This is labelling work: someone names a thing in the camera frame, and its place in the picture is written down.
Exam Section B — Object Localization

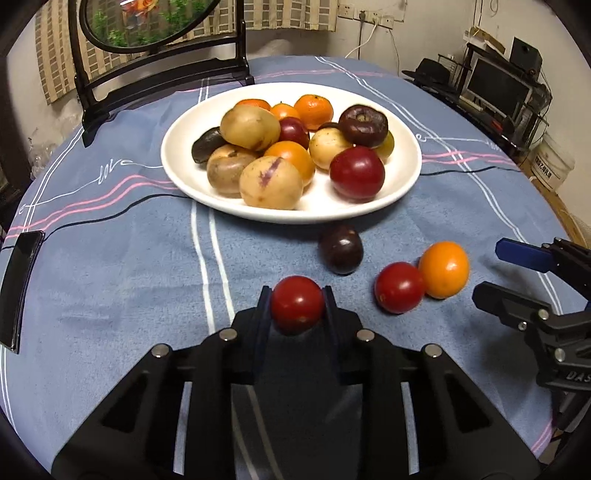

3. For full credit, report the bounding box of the orange tomato back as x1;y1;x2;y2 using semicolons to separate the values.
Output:
418;241;470;300

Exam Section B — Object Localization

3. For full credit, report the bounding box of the red tomato back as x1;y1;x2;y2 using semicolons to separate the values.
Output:
374;262;426;315

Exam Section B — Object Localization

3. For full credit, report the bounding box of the small red cherry tomato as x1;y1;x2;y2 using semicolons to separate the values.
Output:
270;276;325;336

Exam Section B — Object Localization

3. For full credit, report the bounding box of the large yellow orange tomato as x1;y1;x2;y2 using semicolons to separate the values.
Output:
374;131;394;164

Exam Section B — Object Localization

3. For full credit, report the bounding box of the large red tomato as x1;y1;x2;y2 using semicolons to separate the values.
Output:
279;117;310;149
329;146;386;201

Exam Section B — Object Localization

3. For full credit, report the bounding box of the dark maroon ribbed fruit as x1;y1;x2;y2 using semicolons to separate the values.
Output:
339;104;389;148

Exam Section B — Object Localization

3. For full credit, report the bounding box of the pale yellow melon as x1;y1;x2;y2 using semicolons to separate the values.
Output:
308;127;353;171

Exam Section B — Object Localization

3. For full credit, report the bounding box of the oval orange tomato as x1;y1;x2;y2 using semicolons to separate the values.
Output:
264;141;315;187

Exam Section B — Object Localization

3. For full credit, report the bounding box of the large orange tangerine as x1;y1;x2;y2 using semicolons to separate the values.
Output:
294;94;334;131

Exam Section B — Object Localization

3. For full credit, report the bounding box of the striped pale melon back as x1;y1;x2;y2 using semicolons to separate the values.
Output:
239;156;304;210

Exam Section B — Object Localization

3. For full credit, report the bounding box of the tan melon with stem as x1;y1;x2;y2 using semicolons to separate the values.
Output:
206;144;259;196

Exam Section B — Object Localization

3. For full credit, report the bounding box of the large dark purple fruit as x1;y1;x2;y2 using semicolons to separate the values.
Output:
191;127;226;165

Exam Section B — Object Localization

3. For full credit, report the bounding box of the large golden round melon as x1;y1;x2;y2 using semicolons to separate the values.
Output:
219;105;280;152

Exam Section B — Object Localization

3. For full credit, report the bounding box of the dark purple tomato front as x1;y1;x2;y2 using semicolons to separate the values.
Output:
317;122;339;131

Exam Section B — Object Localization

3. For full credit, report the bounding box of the dark purple tomato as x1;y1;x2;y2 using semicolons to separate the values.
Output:
318;224;365;276
317;122;339;131

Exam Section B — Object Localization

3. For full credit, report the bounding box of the cardboard box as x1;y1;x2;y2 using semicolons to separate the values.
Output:
520;159;590;248

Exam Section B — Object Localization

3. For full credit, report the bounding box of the white plastic bucket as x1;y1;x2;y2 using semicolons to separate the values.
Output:
531;133;575;193

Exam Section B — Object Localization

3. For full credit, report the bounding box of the black metal desk rack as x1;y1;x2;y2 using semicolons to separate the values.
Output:
403;38;553;158

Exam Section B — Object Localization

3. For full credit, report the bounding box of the computer monitor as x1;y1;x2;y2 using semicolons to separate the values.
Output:
465;57;532;120

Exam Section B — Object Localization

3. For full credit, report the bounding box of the blue striped tablecloth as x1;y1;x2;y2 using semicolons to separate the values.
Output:
1;57;585;469

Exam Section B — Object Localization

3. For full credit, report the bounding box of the dark purple tomato back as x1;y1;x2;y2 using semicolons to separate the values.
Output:
318;224;365;276

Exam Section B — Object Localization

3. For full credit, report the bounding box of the black speaker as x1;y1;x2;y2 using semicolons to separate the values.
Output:
510;37;543;81

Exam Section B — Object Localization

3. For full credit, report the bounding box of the black smartphone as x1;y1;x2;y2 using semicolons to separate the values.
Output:
0;231;45;354

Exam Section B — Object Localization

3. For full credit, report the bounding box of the white oval plate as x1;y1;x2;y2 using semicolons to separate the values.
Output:
160;82;422;224

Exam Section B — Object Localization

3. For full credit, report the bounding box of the beige checked curtain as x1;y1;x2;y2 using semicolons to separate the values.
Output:
34;0;339;104

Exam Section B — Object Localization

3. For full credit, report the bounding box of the wall power strip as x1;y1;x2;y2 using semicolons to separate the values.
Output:
337;3;394;30

